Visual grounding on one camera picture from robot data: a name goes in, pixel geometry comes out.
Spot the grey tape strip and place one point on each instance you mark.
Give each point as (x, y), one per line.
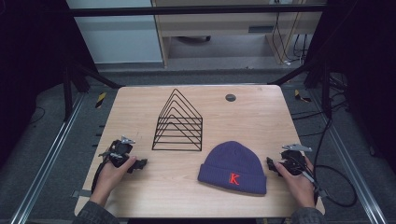
(323, 193)
(81, 193)

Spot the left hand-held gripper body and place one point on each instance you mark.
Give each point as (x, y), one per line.
(120, 152)

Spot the person's left hand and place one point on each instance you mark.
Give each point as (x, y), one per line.
(107, 182)

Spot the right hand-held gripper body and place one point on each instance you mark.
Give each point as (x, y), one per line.
(294, 161)

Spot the black metal stand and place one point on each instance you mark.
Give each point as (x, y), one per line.
(325, 90)
(67, 93)

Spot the silver aluminium rail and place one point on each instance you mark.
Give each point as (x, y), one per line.
(46, 158)
(355, 168)

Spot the purple knit beanie hat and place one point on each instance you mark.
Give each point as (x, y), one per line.
(233, 168)

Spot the light wooden desk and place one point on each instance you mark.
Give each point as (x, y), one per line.
(218, 25)

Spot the person's right hand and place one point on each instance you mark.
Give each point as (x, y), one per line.
(300, 189)

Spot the yellow black hazard tape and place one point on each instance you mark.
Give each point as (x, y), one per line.
(100, 100)
(301, 96)

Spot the white cabinet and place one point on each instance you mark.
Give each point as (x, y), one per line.
(118, 40)

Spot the black horizontal frame bar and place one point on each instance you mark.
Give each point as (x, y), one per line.
(186, 10)

